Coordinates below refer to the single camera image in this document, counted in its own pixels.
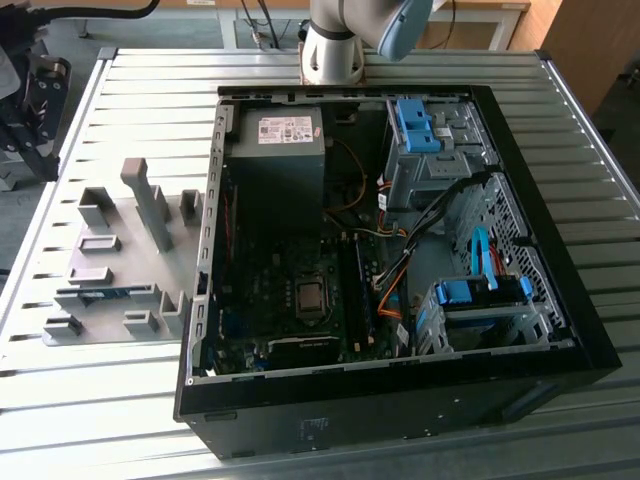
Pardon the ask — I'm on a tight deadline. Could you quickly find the red black twisted wire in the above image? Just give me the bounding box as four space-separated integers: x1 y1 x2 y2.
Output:
222 184 237 264

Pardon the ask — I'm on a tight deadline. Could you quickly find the grey Dell power supply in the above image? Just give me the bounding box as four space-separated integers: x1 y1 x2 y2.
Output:
225 104 329 240

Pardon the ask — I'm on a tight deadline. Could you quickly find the blue SATA wire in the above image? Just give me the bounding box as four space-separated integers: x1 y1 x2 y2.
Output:
470 226 500 290

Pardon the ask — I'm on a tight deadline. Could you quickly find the grey plastic parts rack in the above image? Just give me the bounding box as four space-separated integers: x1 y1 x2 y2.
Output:
42 157 206 349

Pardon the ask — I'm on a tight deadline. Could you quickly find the black open PC case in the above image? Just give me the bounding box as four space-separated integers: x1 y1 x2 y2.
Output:
172 83 624 461

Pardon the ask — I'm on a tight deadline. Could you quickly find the hard disk in blue carrier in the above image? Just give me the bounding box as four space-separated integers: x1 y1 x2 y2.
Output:
433 274 532 307

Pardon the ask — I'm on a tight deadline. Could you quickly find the blue plastic drive bracket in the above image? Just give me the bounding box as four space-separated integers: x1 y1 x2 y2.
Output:
393 98 432 135
403 128 445 154

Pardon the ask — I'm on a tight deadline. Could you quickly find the green motherboard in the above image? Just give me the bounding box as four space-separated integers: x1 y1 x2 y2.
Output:
209 229 401 374

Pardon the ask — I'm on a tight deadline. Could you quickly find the silver CPU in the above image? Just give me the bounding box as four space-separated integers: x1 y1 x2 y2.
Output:
298 282 325 312

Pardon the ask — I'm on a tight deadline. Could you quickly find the grey metal drive cage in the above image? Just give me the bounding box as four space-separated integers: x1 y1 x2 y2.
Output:
384 97 501 211

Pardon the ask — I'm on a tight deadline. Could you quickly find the thin yellow orange wire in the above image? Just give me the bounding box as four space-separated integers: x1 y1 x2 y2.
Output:
323 138 370 226

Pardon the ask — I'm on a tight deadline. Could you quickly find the flat orange wire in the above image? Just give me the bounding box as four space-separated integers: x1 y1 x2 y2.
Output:
377 272 402 320

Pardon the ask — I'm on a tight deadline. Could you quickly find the black CPU socket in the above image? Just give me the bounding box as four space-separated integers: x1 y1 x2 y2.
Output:
292 269 334 326

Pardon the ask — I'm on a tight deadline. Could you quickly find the black graphics card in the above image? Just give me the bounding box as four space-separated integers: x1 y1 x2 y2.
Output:
264 333 344 369

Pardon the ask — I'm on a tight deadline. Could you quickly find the brown wooden cabinet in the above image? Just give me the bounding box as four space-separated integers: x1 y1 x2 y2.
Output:
539 0 640 119

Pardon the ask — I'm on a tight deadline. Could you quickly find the grey perforated disk bay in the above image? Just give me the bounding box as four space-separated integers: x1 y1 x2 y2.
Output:
412 279 574 357

